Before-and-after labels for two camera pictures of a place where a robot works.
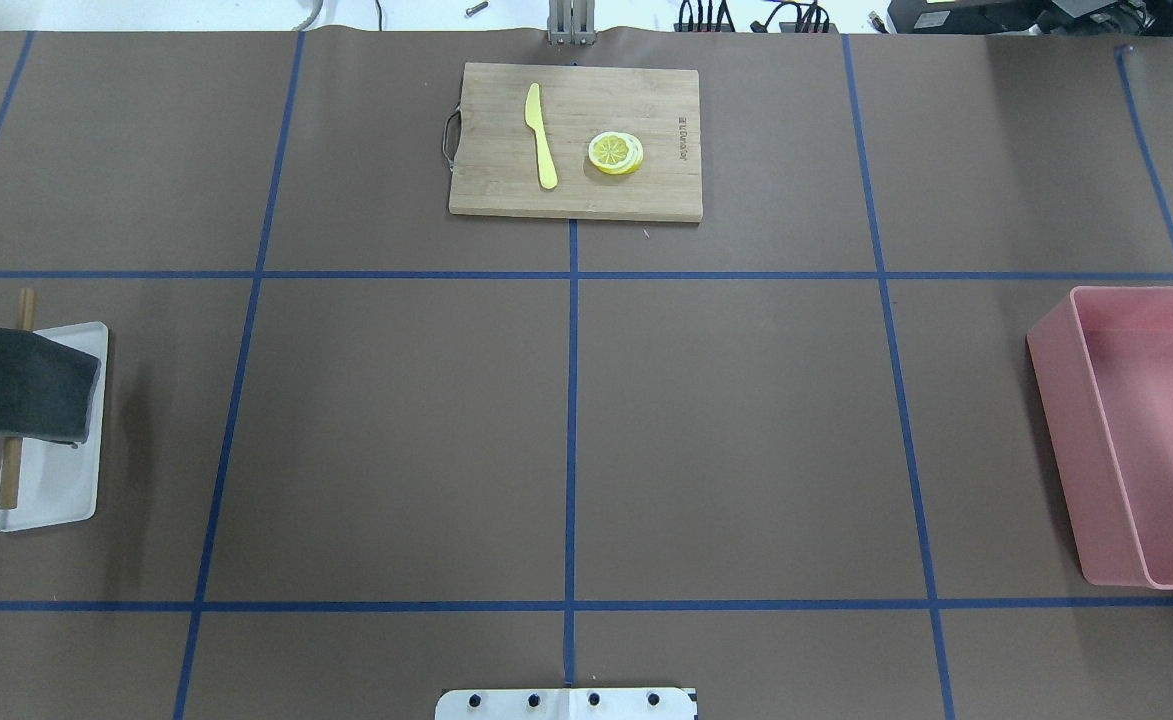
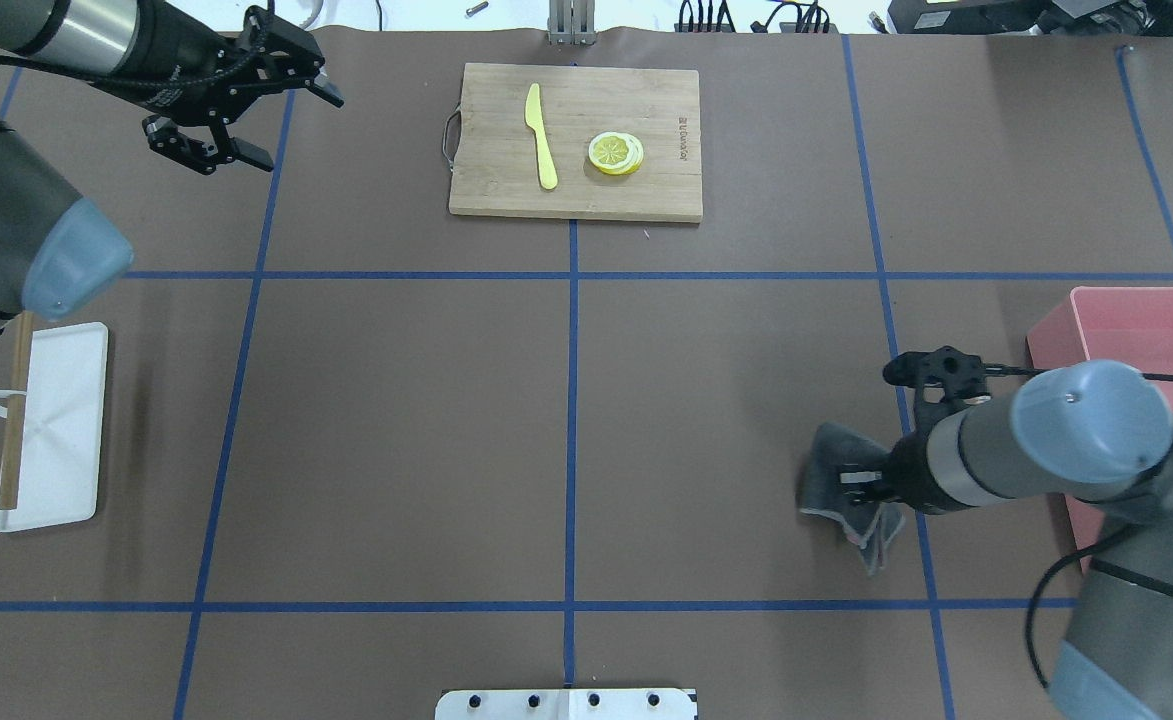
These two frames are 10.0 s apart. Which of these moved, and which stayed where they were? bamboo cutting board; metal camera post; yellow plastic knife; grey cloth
Moved: grey cloth
Stayed: bamboo cutting board; yellow plastic knife; metal camera post
